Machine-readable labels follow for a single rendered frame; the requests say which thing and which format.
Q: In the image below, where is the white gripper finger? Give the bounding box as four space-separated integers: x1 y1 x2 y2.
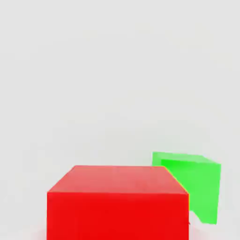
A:
188 210 213 240

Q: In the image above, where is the small red cube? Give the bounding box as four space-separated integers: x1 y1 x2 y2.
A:
46 165 190 240

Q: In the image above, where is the small green cube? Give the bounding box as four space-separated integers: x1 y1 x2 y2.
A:
151 151 222 225

